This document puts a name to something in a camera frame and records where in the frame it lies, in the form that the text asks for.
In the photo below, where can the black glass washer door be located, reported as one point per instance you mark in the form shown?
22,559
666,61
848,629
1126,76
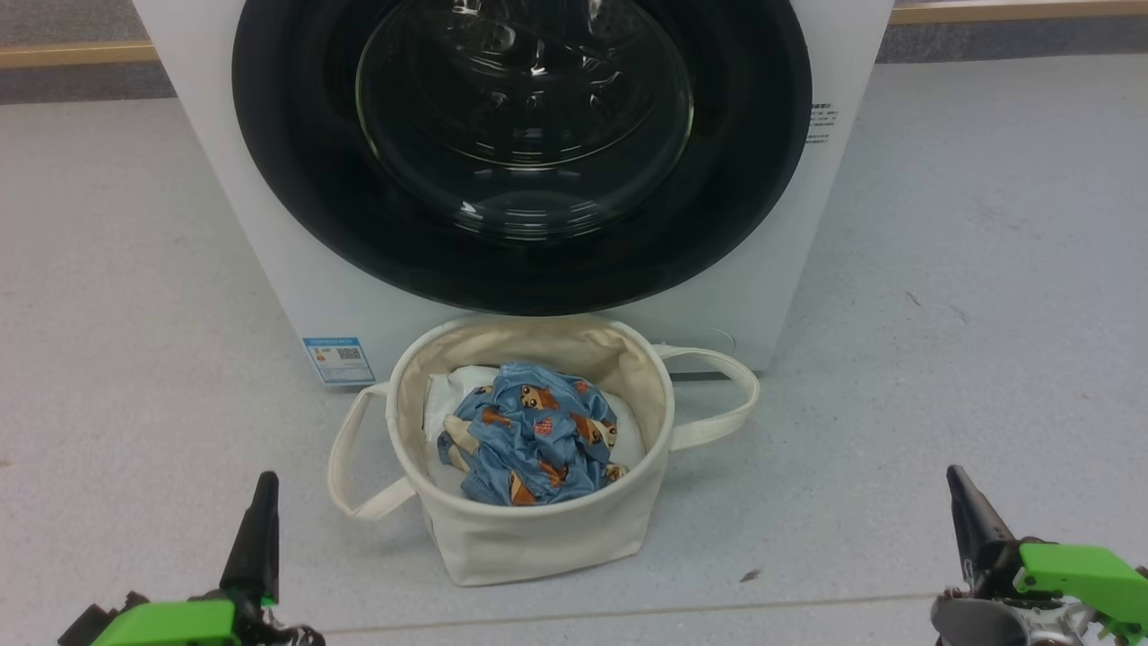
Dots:
296,179

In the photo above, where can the blue energy label sticker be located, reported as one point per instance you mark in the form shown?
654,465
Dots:
339,359

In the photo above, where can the blue cartoon print garment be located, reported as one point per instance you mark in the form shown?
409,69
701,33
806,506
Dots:
529,431

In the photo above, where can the round drain filter cover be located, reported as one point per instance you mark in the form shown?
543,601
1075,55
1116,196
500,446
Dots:
708,343

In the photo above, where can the printed warning text label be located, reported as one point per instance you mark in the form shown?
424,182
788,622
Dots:
821,124

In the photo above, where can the white front-load washing machine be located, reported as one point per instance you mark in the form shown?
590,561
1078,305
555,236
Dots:
269,269

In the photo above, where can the white cloth basket filling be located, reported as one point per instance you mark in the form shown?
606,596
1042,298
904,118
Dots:
448,386

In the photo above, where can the cream canvas laundry basket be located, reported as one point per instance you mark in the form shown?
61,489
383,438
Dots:
538,538

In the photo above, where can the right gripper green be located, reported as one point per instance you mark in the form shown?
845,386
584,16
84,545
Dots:
1076,574

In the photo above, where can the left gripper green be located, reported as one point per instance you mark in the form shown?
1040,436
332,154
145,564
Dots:
170,624

